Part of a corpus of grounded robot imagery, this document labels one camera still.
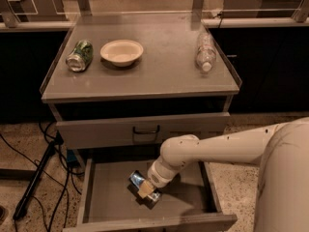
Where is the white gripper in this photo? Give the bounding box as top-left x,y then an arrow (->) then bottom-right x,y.
137,157 -> 182,198

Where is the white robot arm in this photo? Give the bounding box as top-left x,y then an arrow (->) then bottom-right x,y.
138,117 -> 309,232

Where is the open middle drawer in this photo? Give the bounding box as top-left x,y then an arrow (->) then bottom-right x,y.
63,159 -> 237,232

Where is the grey drawer cabinet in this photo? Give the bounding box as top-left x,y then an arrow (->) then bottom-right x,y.
39,11 -> 243,232

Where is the green soda can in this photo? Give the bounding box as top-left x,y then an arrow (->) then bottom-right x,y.
66,40 -> 94,73

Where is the blue box on floor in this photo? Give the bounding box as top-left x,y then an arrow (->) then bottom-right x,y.
67,150 -> 78,166

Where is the white bowl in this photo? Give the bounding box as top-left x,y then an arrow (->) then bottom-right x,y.
100,40 -> 144,67

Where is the clear plastic water bottle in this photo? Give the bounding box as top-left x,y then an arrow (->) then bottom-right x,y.
195,32 -> 216,73

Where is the left background desk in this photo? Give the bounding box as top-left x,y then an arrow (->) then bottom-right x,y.
1,0 -> 67,22

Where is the top drawer with handle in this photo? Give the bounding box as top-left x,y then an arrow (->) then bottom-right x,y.
57,112 -> 230,150

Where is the black floor cable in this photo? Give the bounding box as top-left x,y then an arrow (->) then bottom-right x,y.
0,121 -> 85,232

